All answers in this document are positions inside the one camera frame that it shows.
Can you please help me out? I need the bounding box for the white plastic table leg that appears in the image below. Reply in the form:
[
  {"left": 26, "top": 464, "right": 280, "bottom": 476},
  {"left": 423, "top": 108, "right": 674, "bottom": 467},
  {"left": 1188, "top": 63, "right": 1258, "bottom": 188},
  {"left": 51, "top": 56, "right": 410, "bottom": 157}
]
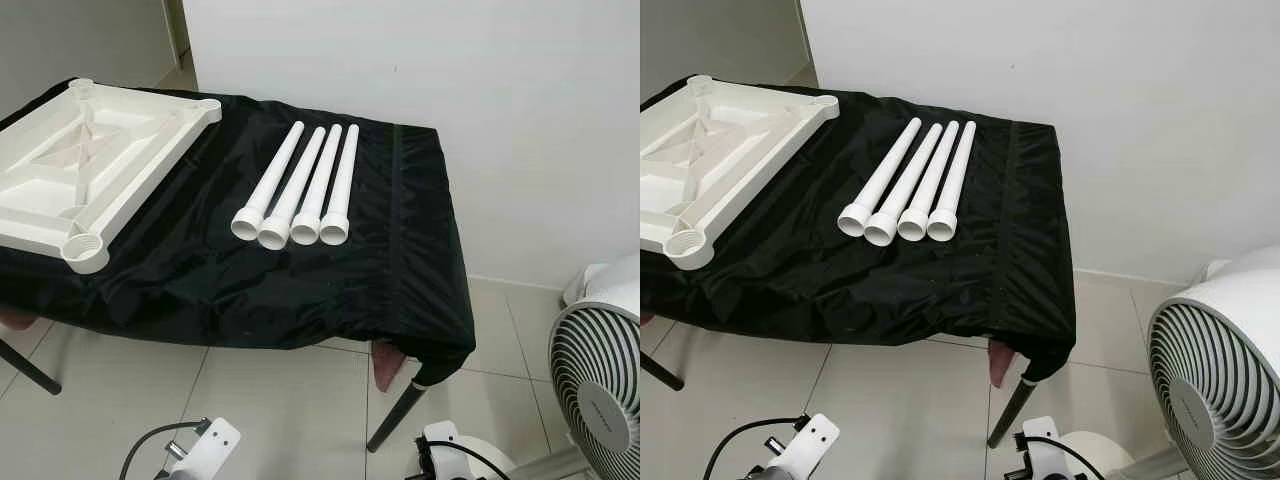
[
  {"left": 319, "top": 124, "right": 360, "bottom": 246},
  {"left": 257, "top": 126, "right": 327, "bottom": 251},
  {"left": 290, "top": 124, "right": 343, "bottom": 247},
  {"left": 864, "top": 122, "right": 945, "bottom": 247},
  {"left": 837, "top": 117, "right": 923, "bottom": 238},
  {"left": 926, "top": 120, "right": 977, "bottom": 242},
  {"left": 897, "top": 120, "right": 961, "bottom": 242},
  {"left": 231, "top": 121, "right": 305, "bottom": 241}
]

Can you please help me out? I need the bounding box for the white plastic table top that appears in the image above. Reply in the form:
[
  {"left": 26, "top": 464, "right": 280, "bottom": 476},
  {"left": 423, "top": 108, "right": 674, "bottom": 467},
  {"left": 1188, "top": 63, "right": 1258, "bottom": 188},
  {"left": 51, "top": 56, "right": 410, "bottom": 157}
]
[
  {"left": 0, "top": 78, "right": 223, "bottom": 275},
  {"left": 640, "top": 74, "right": 840, "bottom": 271}
]

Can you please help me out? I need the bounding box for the black table cloth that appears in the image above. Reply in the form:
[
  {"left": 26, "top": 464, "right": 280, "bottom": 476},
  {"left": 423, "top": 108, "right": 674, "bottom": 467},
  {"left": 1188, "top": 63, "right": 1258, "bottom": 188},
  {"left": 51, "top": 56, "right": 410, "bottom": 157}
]
[
  {"left": 640, "top": 80, "right": 1077, "bottom": 383},
  {"left": 0, "top": 78, "right": 477, "bottom": 389}
]

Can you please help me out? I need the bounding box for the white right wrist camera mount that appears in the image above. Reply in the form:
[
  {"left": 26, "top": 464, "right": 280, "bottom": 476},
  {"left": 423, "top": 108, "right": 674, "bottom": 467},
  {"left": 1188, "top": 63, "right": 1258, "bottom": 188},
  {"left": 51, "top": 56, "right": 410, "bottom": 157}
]
[
  {"left": 1018, "top": 416, "right": 1063, "bottom": 480},
  {"left": 418, "top": 420, "right": 463, "bottom": 480}
]

